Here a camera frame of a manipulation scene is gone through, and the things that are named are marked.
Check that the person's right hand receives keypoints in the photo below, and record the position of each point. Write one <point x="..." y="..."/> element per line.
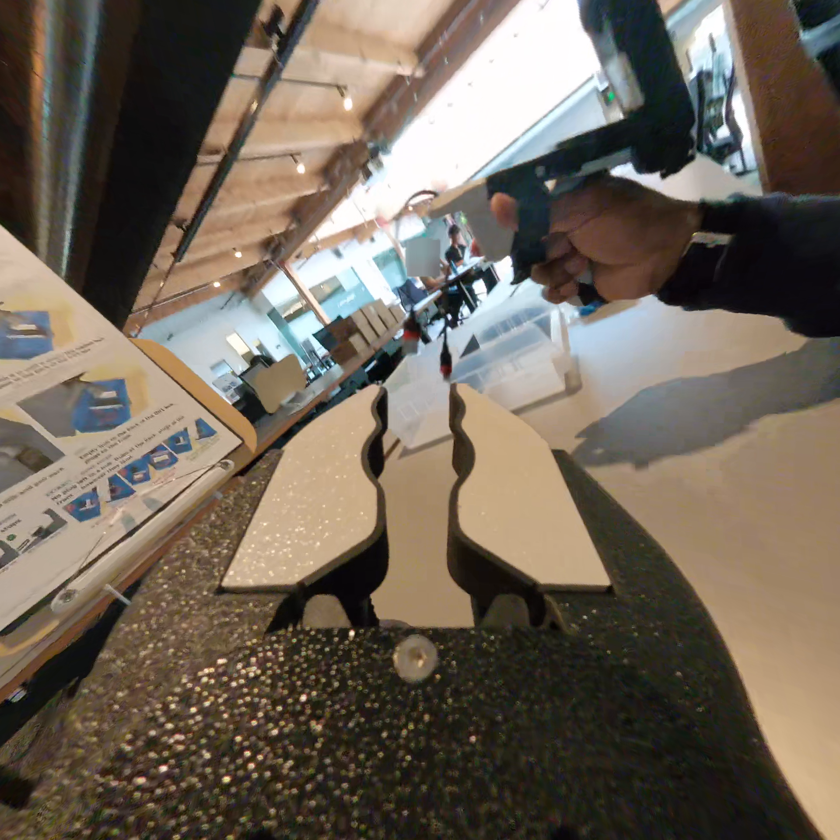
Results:
<point x="623" y="236"/>

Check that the stack of cardboard boxes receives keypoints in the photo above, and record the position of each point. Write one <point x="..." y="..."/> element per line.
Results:
<point x="367" y="328"/>

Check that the instruction sheet on stand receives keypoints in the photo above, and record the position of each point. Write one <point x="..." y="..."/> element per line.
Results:
<point x="98" y="407"/>

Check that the black wristwatch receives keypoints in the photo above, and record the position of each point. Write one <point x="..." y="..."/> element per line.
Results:
<point x="712" y="226"/>

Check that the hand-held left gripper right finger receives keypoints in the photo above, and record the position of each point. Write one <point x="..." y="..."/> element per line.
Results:
<point x="525" y="512"/>

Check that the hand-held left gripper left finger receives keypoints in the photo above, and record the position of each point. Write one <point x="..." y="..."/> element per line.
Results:
<point x="315" y="512"/>

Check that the clear plastic bin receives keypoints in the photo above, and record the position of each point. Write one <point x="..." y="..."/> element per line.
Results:
<point x="518" y="374"/>

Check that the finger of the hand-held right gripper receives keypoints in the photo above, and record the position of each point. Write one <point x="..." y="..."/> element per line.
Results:
<point x="489" y="236"/>

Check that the rounded beige board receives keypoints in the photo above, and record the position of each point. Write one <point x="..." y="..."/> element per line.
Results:
<point x="281" y="384"/>

